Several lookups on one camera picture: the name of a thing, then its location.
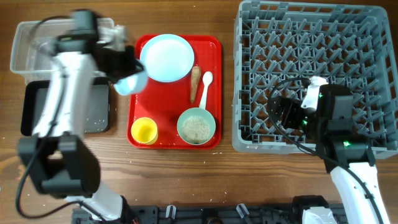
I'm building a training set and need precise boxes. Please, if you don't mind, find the light blue bowl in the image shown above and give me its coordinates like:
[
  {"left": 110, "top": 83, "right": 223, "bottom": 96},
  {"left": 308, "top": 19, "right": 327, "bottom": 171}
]
[{"left": 113, "top": 70, "right": 149, "bottom": 96}]

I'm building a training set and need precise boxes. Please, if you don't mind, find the yellow plastic cup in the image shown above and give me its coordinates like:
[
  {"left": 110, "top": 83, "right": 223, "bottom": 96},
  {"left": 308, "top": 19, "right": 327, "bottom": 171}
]
[{"left": 131, "top": 117, "right": 158, "bottom": 145}]

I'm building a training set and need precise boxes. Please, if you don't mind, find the brown carrot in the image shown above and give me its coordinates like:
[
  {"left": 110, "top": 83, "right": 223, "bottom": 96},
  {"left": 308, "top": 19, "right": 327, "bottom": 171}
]
[{"left": 190, "top": 66, "right": 201, "bottom": 103}]

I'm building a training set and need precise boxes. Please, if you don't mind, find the white plastic spoon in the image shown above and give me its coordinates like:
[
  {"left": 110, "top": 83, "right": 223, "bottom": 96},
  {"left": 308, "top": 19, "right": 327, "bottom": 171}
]
[{"left": 199, "top": 71, "right": 213, "bottom": 110}]

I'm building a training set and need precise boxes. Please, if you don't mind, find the light green bowl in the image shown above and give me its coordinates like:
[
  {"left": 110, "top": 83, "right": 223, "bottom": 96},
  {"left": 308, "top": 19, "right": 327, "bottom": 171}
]
[{"left": 177, "top": 108, "right": 216, "bottom": 146}]

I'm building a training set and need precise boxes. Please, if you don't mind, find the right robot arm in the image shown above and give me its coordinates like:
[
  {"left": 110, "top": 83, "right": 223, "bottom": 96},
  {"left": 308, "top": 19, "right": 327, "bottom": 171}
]
[{"left": 267, "top": 84, "right": 390, "bottom": 223}]

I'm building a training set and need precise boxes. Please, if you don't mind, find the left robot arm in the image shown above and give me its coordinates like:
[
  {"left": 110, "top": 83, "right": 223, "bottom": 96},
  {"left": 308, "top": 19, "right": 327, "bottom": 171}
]
[{"left": 17, "top": 9, "right": 149, "bottom": 223}]

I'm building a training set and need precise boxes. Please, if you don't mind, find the black waste tray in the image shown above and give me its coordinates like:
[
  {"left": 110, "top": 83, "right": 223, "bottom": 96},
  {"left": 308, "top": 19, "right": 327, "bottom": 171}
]
[{"left": 21, "top": 77, "right": 110, "bottom": 136}]

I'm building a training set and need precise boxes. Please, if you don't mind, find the clear plastic waste bin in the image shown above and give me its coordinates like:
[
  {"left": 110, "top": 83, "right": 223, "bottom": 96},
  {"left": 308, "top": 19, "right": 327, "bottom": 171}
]
[{"left": 10, "top": 18, "right": 116, "bottom": 83}]

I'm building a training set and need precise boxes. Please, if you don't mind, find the grey dishwasher rack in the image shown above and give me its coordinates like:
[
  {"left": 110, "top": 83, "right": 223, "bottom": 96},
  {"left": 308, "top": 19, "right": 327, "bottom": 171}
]
[{"left": 232, "top": 1, "right": 397, "bottom": 159}]

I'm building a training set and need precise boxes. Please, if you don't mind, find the large light blue plate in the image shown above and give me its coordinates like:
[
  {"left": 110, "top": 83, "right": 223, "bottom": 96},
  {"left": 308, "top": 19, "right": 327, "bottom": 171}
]
[{"left": 140, "top": 34, "right": 195, "bottom": 83}]

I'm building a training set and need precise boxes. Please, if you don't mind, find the red serving tray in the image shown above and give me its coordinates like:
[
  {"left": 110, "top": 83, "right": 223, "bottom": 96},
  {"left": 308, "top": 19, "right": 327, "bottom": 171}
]
[{"left": 127, "top": 35, "right": 223, "bottom": 150}]

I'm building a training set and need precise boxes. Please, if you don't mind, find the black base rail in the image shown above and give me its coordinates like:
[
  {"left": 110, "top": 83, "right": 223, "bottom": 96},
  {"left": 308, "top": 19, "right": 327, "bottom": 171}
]
[{"left": 71, "top": 203, "right": 348, "bottom": 224}]

